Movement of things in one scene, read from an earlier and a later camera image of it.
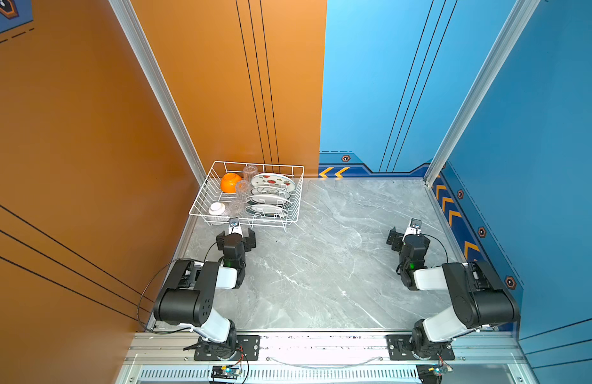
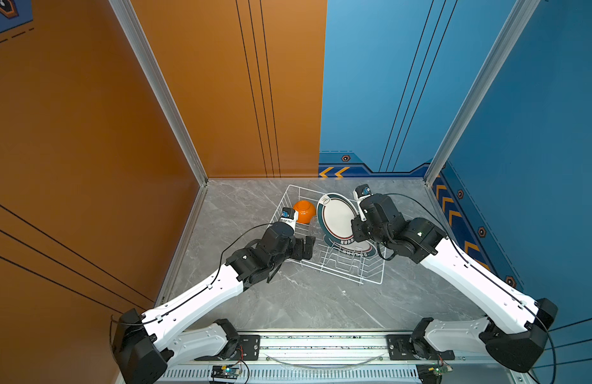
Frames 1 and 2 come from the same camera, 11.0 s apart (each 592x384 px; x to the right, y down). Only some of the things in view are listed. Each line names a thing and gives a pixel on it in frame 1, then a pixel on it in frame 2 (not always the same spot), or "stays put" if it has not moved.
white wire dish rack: [254, 195] -> [369, 269]
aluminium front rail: [170, 358] stays put
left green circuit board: [226, 372] stays put
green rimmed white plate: [266, 210] -> [335, 214]
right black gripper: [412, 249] -> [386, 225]
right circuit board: [432, 373] stays put
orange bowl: [229, 182] -> [306, 210]
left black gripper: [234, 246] -> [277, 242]
